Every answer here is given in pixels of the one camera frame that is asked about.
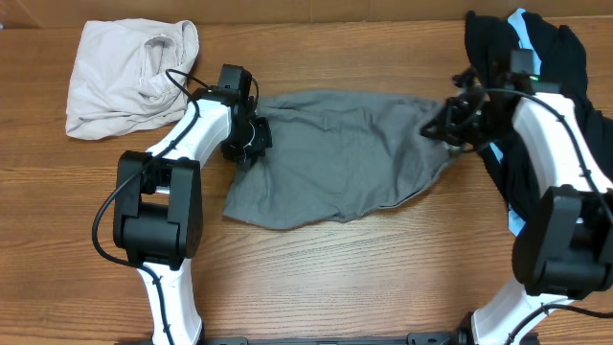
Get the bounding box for grey shorts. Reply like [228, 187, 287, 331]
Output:
[223, 91, 455, 230]

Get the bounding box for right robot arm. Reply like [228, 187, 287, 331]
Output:
[420, 49, 612, 345]

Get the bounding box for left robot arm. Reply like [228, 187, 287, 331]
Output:
[106, 64, 273, 344]

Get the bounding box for black garment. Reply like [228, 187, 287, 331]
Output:
[465, 11, 612, 223]

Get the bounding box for light blue garment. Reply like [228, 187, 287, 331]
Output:
[489, 9, 542, 236]

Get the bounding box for beige folded garment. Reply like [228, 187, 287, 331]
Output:
[65, 18, 199, 140]

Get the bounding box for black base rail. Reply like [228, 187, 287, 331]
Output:
[195, 330, 473, 345]

